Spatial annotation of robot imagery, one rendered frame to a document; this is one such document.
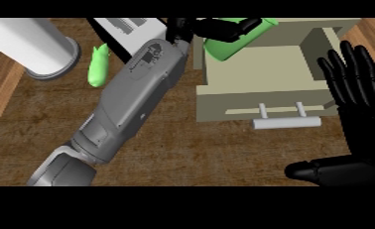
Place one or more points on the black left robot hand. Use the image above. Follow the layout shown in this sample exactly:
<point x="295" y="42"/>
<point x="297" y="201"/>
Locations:
<point x="220" y="28"/>

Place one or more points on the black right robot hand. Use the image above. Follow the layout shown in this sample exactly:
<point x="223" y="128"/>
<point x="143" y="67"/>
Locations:
<point x="351" y="107"/>

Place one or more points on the green cup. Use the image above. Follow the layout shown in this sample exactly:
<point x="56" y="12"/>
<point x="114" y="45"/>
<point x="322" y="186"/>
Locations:
<point x="233" y="39"/>

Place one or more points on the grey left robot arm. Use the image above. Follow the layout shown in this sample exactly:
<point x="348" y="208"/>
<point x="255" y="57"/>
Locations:
<point x="127" y="100"/>

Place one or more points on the beige drawer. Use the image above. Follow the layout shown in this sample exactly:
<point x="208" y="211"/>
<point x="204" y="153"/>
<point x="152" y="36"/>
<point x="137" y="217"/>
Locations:
<point x="266" y="81"/>

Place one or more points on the white appliance with black edge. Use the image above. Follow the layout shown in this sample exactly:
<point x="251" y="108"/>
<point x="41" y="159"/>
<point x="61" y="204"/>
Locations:
<point x="128" y="31"/>

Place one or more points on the beige cabinet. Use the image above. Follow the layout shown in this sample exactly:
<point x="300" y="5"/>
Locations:
<point x="311" y="29"/>

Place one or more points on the green vegetable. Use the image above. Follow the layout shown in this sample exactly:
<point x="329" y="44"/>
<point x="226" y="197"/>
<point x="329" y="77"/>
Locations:
<point x="97" y="66"/>

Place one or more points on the white cylinder with grey rim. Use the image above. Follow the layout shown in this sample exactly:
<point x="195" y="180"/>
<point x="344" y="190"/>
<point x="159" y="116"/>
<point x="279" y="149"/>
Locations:
<point x="37" y="46"/>

